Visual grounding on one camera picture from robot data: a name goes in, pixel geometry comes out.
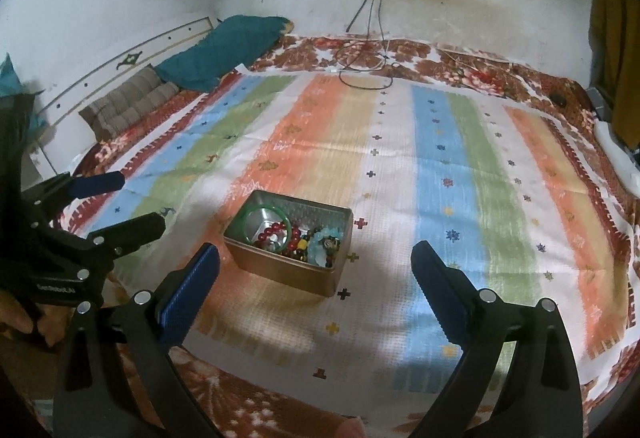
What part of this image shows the teal pillow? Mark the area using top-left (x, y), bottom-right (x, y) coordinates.
top-left (154, 14), bottom-right (294, 92)

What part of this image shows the striped colourful bed cloth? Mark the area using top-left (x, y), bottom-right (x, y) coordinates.
top-left (62, 70), bottom-right (634, 419)

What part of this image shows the metal tin box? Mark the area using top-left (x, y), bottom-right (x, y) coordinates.
top-left (224, 190), bottom-right (354, 297)

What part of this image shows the green jade bangle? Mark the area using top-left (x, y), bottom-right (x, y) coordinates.
top-left (240, 204), bottom-right (292, 253)

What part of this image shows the person's hand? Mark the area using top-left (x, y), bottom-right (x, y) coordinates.
top-left (1, 291), bottom-right (72, 347)

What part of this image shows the white headboard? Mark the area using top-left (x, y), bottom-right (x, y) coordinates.
top-left (27, 13), bottom-right (216, 180)

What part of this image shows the red bead bracelet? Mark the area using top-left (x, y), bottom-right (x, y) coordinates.
top-left (252, 219), bottom-right (302, 253)

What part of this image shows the yellow and dark bead bracelet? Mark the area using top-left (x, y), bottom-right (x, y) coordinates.
top-left (284, 226), bottom-right (346, 268)

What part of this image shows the white object at bedside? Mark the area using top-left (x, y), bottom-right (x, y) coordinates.
top-left (594, 120), bottom-right (640, 198)

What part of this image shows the light blue bead bracelet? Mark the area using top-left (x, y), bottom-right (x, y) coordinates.
top-left (304, 226), bottom-right (346, 267)

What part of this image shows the red floral bedsheet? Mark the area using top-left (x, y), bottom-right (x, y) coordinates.
top-left (24, 35), bottom-right (640, 438)

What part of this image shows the yellow curtain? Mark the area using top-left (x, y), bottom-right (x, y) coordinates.
top-left (589, 0), bottom-right (639, 150)

